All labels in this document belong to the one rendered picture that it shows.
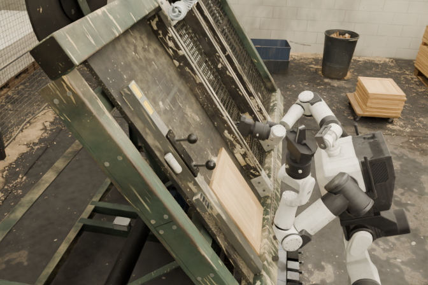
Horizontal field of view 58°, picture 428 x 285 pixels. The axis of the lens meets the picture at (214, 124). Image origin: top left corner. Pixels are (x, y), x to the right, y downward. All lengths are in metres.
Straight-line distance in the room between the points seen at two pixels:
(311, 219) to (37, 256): 2.17
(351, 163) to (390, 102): 3.40
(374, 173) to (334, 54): 4.51
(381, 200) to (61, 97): 1.29
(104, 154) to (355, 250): 1.24
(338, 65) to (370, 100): 1.39
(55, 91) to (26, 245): 2.25
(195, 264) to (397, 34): 6.52
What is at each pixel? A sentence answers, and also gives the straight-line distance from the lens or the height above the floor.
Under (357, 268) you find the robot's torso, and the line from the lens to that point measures 2.10.
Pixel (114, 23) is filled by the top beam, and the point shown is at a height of 1.88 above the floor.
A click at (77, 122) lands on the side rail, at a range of 1.17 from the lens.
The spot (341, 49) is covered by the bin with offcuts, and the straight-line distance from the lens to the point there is 6.05.
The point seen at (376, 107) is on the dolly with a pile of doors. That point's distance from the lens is 4.97.
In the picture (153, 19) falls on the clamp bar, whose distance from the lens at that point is 1.78.
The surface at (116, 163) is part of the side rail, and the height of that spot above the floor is 1.55.
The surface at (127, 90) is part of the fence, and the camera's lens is 1.35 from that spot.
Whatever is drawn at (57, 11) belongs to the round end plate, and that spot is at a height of 1.77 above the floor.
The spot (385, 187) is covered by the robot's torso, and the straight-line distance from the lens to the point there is 1.73.
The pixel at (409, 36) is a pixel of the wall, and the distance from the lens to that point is 7.57.
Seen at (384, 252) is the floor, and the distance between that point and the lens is 3.34.
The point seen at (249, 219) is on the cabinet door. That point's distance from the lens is 1.85.
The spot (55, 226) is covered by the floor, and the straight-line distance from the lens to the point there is 3.37.
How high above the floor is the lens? 2.23
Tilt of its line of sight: 29 degrees down
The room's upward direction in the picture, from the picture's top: 3 degrees clockwise
